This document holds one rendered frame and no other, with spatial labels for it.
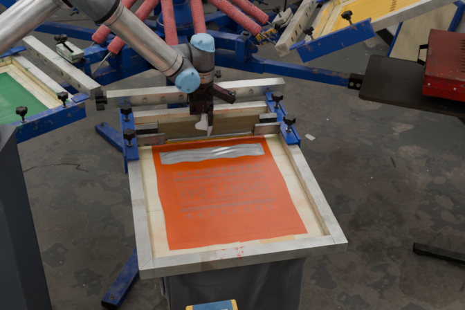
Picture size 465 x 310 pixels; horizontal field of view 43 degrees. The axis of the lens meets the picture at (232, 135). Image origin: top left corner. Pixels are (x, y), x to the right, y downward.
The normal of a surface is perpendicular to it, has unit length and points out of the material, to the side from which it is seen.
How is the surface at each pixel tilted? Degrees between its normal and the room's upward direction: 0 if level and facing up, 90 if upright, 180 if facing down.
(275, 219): 0
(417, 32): 79
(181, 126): 90
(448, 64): 0
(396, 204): 0
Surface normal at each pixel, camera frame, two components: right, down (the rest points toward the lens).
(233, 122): 0.21, 0.56
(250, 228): 0.03, -0.82
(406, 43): -0.95, -0.07
